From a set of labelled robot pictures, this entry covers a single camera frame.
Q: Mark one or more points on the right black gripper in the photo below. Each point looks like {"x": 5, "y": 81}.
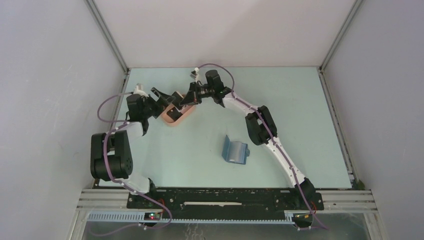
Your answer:
{"x": 194, "y": 91}

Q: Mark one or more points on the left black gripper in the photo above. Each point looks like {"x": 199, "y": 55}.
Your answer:
{"x": 159, "y": 106}

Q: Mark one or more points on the pink oval tray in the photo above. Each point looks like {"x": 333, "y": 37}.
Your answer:
{"x": 185, "y": 110}

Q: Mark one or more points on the black credit card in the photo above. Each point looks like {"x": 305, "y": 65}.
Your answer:
{"x": 174, "y": 114}

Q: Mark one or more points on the blue card holder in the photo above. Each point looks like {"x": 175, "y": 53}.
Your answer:
{"x": 235, "y": 152}

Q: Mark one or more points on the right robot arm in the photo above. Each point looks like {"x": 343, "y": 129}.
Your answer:
{"x": 260, "y": 125}

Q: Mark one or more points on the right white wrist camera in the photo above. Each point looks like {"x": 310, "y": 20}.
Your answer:
{"x": 196, "y": 75}

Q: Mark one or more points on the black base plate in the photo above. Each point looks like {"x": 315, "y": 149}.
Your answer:
{"x": 224, "y": 204}

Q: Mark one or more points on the aluminium frame rail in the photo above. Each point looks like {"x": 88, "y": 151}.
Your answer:
{"x": 107, "y": 205}

